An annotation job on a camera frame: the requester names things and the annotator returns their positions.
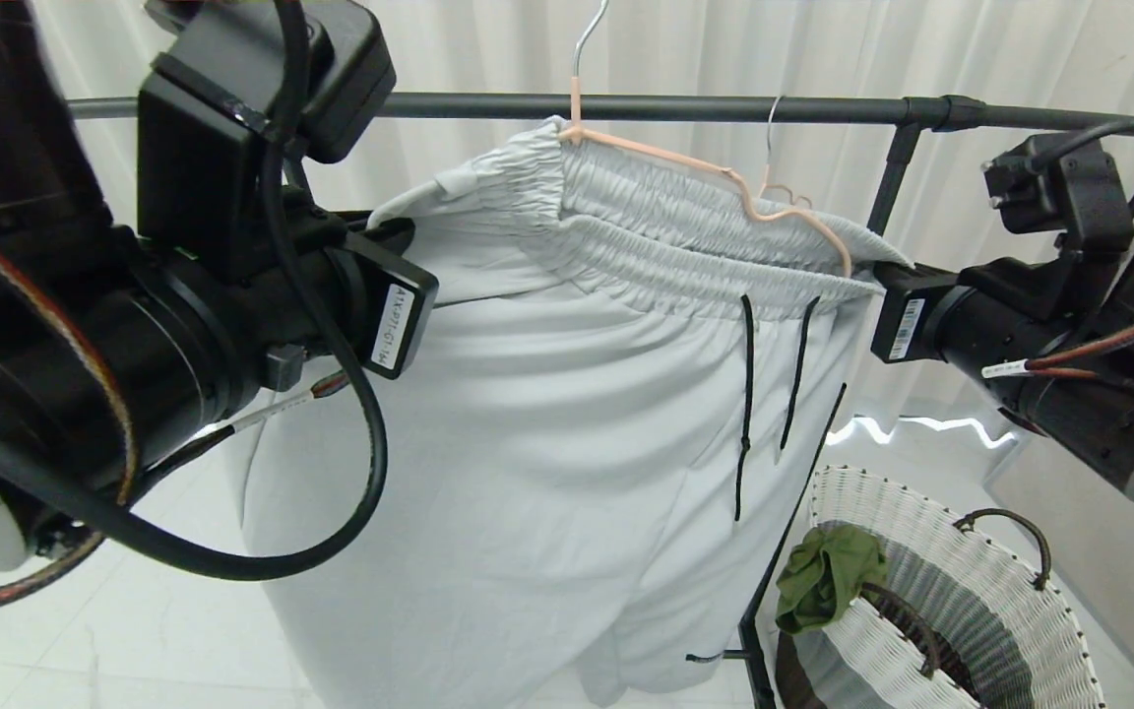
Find pale grey shorts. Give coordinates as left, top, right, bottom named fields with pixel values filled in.
left=227, top=116, right=913, bottom=709

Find black clothes rack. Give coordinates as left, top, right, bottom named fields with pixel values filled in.
left=65, top=92, right=1134, bottom=709

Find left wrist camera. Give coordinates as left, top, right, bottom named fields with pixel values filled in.
left=139, top=0, right=398, bottom=287

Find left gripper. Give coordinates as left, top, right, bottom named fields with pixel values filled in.
left=0, top=187, right=440, bottom=582

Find green garment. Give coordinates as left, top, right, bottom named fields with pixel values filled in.
left=774, top=522, right=891, bottom=636

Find white curtain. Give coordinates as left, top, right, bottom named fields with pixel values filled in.
left=31, top=0, right=1134, bottom=449

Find pink clothes hanger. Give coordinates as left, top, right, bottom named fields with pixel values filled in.
left=759, top=96, right=816, bottom=210
left=557, top=0, right=855, bottom=279

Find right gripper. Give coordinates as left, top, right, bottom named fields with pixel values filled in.
left=870, top=261, right=1134, bottom=505

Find white laundry basket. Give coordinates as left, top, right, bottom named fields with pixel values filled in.
left=774, top=465, right=1109, bottom=709

